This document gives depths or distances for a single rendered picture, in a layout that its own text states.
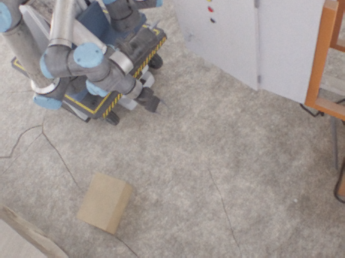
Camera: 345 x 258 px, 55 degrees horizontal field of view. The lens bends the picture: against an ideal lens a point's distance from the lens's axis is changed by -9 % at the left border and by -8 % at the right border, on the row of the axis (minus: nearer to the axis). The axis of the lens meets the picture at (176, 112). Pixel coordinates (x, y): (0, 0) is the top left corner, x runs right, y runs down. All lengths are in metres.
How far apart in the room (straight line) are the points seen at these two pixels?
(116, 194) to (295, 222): 0.99
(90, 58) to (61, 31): 0.19
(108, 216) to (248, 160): 0.85
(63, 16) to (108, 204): 1.10
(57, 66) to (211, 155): 1.17
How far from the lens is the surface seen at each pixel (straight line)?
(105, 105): 2.06
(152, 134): 2.24
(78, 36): 1.57
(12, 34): 1.44
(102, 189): 2.06
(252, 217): 2.00
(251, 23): 1.20
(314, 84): 1.40
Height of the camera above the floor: 1.96
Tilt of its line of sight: 60 degrees down
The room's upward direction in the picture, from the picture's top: 23 degrees counter-clockwise
